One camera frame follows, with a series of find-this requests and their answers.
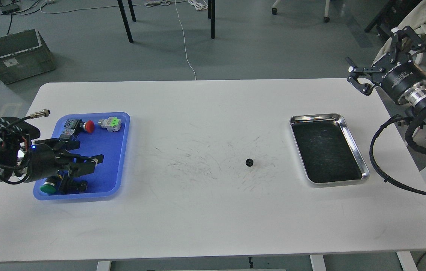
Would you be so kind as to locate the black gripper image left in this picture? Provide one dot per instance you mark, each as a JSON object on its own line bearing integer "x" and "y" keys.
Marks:
{"x": 45, "y": 158}

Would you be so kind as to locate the yellow push button switch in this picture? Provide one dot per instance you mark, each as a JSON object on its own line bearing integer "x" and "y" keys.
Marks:
{"x": 68, "y": 134}

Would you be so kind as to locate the black table leg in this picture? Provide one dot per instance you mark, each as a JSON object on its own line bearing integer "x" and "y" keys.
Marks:
{"x": 124, "y": 17}
{"x": 211, "y": 16}

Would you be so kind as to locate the green grey connector switch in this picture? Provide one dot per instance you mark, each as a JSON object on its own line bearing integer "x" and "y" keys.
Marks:
{"x": 112, "y": 124}

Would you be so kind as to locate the silver metal tray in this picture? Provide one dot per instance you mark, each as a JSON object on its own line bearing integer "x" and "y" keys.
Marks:
{"x": 327, "y": 150}

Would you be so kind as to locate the black table leg left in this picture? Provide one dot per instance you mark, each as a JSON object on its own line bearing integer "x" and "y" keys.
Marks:
{"x": 124, "y": 17}

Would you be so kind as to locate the black table leg right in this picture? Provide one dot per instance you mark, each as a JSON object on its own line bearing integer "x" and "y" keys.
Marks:
{"x": 211, "y": 16}

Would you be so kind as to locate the blue plastic tray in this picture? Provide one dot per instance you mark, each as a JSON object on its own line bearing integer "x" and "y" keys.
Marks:
{"x": 106, "y": 179}

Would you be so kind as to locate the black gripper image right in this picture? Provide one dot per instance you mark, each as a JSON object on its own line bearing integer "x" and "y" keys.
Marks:
{"x": 404, "y": 83}

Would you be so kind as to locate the green push button switch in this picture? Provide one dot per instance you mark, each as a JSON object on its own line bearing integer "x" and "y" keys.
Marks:
{"x": 52, "y": 185}

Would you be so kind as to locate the red push button switch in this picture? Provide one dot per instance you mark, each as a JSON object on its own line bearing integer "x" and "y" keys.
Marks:
{"x": 80, "y": 126}

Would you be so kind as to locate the grey plastic crate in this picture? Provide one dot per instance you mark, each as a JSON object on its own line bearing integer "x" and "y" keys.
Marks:
{"x": 23, "y": 55}

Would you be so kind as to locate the beige cloth on chair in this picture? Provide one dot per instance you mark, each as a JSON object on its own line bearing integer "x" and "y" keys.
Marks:
{"x": 416, "y": 19}

